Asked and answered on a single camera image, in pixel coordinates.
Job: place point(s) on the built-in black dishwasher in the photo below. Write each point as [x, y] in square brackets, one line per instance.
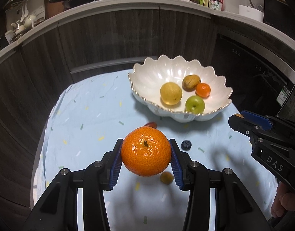
[256, 83]

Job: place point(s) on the brown longan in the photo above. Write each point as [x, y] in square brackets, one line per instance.
[166, 178]
[239, 115]

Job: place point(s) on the large yellow citrus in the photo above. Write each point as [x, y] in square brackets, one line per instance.
[170, 93]

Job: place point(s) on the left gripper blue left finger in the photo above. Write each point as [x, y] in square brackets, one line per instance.
[100, 176]

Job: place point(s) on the red grape tomato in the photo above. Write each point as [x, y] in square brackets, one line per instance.
[151, 124]

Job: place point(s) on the black microwave oven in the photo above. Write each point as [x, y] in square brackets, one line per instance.
[278, 15]

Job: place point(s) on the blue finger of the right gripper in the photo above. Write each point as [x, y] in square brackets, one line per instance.
[258, 120]

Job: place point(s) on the white teapot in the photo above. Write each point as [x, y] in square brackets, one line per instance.
[30, 21]

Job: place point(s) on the orange mandarin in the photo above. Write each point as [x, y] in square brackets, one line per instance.
[146, 151]
[203, 90]

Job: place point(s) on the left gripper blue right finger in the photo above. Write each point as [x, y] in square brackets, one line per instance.
[192, 176]

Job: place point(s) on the light blue patterned tablecloth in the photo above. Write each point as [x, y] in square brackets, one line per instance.
[91, 115]

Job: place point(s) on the white scalloped ceramic bowl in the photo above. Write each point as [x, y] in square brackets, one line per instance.
[157, 83]

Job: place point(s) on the dark blueberry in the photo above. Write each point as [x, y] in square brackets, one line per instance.
[186, 145]

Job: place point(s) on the green apple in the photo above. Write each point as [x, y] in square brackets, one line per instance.
[195, 105]

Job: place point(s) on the person right hand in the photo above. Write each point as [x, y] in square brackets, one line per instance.
[284, 200]

